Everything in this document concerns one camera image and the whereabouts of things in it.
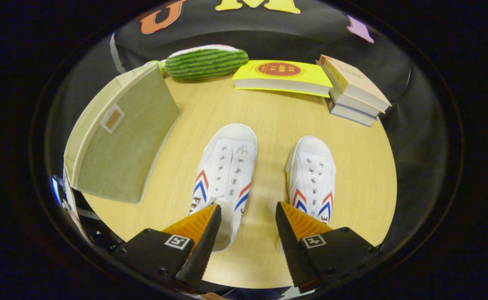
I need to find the black backdrop cloth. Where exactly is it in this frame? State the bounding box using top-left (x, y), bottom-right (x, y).
top-left (46, 0), bottom-right (448, 253)

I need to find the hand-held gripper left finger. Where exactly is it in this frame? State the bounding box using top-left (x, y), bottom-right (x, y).
top-left (113, 203), bottom-right (222, 292)

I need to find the white canvas shoe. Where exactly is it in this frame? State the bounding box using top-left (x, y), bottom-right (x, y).
top-left (285, 135), bottom-right (337, 225)
top-left (189, 123), bottom-right (258, 253)

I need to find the white cover book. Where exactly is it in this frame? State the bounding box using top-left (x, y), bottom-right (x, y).
top-left (329, 87), bottom-right (382, 117)

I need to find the beige cover book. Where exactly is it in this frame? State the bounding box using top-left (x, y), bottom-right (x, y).
top-left (317, 54), bottom-right (392, 113)

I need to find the yellow book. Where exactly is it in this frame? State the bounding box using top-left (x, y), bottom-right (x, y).
top-left (232, 60), bottom-right (334, 98)

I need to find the beige fabric storage box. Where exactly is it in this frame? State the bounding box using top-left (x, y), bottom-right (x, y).
top-left (63, 62), bottom-right (181, 205)

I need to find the blue edged book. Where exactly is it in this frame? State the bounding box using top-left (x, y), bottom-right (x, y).
top-left (325, 98), bottom-right (378, 127)

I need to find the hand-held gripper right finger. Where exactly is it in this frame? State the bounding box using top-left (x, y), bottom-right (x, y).
top-left (275, 202), bottom-right (382, 293)

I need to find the watermelon slice plush toy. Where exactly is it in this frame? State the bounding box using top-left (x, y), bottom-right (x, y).
top-left (164, 44), bottom-right (249, 81)

